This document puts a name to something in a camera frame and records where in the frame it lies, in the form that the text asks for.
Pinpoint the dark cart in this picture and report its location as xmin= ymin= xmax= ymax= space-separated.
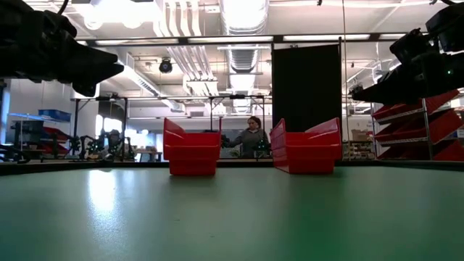
xmin=10 ymin=120 xmax=46 ymax=162

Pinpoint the metal wire shelf rack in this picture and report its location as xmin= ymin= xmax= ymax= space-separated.
xmin=369 ymin=90 xmax=464 ymax=161

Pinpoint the red shelf bin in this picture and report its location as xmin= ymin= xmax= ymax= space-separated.
xmin=375 ymin=108 xmax=464 ymax=144
xmin=372 ymin=89 xmax=460 ymax=120
xmin=376 ymin=139 xmax=464 ymax=161

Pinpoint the person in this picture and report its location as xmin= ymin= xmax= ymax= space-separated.
xmin=223 ymin=115 xmax=271 ymax=160

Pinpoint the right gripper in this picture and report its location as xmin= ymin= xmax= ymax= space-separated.
xmin=350 ymin=28 xmax=464 ymax=106

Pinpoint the silver ventilation duct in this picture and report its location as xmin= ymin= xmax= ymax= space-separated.
xmin=219 ymin=0 xmax=270 ymax=73

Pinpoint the black ceiling camera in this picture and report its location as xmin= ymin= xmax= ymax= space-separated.
xmin=158 ymin=57 xmax=173 ymax=74

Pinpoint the cardboard box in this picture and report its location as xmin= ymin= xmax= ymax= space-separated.
xmin=350 ymin=128 xmax=370 ymax=142

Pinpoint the green table mat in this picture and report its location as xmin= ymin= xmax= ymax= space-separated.
xmin=0 ymin=165 xmax=464 ymax=261

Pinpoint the blue storage bin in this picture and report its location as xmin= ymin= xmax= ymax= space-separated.
xmin=38 ymin=109 xmax=72 ymax=123

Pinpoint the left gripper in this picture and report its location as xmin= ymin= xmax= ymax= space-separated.
xmin=21 ymin=9 xmax=125 ymax=98

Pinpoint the red storage bin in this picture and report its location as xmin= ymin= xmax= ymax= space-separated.
xmin=41 ymin=126 xmax=73 ymax=155

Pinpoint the black divider panel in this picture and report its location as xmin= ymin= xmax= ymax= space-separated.
xmin=272 ymin=43 xmax=343 ymax=132

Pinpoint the black rig frame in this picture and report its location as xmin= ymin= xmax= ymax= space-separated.
xmin=209 ymin=94 xmax=266 ymax=160
xmin=71 ymin=96 xmax=128 ymax=160

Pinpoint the red plastic bin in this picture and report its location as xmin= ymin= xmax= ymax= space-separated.
xmin=270 ymin=116 xmax=344 ymax=175
xmin=162 ymin=116 xmax=223 ymax=177

